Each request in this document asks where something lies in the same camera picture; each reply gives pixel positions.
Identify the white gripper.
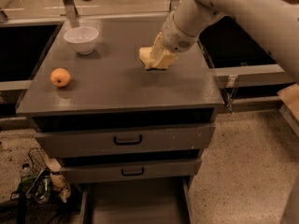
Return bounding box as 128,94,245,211
149,12,198,69

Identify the yellow sponge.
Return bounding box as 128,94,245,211
139,47,153,70

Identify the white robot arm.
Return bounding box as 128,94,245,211
173,0,299,224

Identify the grey drawer cabinet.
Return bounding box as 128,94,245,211
15,14,225,224

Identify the grey top drawer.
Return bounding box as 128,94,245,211
36,124,216,158

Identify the grey middle drawer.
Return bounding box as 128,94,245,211
61,158,202,184

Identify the grey open bottom drawer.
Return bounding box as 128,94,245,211
79,177,193,224

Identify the white ceramic bowl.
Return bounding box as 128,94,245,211
64,26,99,55

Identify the orange fruit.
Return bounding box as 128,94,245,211
50,68,71,88

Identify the brown cardboard box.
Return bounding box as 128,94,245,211
278,84,299,121

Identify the beige patterned bag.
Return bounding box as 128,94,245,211
45,156,71,203

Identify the clear plastic bottle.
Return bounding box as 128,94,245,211
21,163,32,179

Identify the green snack bag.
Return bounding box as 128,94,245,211
17,175,51,204

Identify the metal post left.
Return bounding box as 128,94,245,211
63,0,78,20

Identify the black wire basket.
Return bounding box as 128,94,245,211
28,147,47,173

